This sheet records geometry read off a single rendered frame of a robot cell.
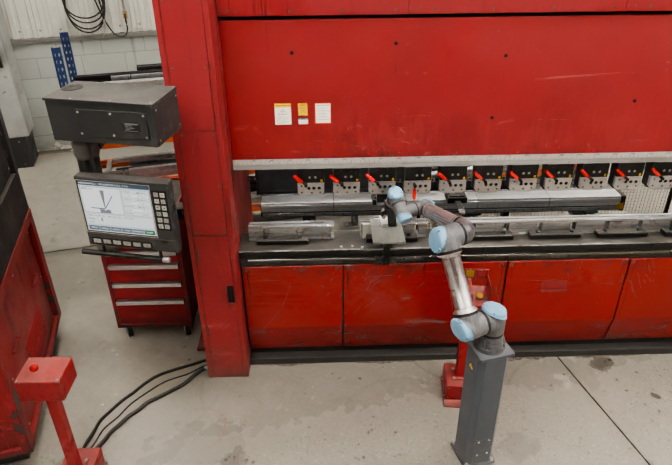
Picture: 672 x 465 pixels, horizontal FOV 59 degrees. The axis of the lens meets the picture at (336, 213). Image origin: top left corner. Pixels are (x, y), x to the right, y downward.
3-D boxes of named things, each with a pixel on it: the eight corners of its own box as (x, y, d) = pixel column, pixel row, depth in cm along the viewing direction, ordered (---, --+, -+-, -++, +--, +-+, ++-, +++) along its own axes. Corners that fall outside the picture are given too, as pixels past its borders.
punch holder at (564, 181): (543, 191, 339) (548, 164, 331) (538, 184, 347) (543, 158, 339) (569, 190, 340) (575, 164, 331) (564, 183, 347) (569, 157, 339)
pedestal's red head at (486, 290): (452, 311, 327) (455, 284, 318) (449, 293, 341) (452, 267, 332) (489, 312, 325) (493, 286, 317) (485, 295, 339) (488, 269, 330)
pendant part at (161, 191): (89, 244, 281) (71, 176, 263) (102, 231, 291) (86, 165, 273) (178, 254, 273) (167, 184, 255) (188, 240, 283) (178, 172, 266)
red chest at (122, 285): (120, 343, 403) (89, 215, 354) (139, 297, 447) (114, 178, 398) (194, 341, 404) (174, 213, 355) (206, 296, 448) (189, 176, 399)
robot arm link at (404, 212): (421, 215, 306) (412, 196, 309) (402, 220, 301) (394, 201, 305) (415, 221, 312) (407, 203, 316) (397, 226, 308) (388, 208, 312)
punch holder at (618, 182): (613, 189, 340) (619, 163, 332) (606, 182, 348) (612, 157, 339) (639, 189, 340) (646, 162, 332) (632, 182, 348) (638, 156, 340)
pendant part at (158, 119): (82, 265, 291) (39, 97, 249) (108, 238, 312) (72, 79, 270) (180, 275, 282) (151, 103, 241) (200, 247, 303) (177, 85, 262)
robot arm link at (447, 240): (494, 335, 271) (463, 219, 272) (467, 345, 265) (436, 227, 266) (478, 333, 282) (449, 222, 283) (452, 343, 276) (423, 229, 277)
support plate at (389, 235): (373, 244, 326) (373, 242, 325) (369, 220, 349) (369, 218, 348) (405, 243, 326) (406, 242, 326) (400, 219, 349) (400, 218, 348)
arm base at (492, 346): (511, 352, 282) (514, 336, 277) (482, 358, 278) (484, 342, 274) (495, 331, 295) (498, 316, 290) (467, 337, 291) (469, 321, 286)
